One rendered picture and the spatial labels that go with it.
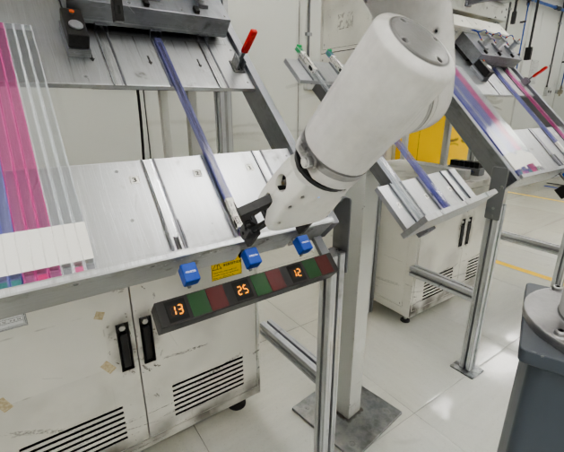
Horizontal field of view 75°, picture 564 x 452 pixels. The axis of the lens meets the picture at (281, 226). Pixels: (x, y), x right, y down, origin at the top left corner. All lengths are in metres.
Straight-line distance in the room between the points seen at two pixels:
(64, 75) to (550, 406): 0.86
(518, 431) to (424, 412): 0.87
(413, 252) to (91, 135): 1.90
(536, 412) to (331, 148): 0.37
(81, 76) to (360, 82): 0.59
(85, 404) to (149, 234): 0.56
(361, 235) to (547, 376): 0.59
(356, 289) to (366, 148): 0.72
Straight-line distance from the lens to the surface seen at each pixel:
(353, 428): 1.30
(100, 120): 2.52
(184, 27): 0.97
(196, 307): 0.58
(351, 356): 1.17
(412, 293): 1.69
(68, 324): 0.95
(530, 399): 0.53
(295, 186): 0.41
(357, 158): 0.38
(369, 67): 0.34
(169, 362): 1.08
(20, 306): 0.59
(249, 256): 0.62
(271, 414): 1.33
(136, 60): 0.88
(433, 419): 1.40
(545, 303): 0.57
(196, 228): 0.63
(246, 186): 0.71
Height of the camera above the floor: 0.94
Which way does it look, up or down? 18 degrees down
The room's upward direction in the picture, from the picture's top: straight up
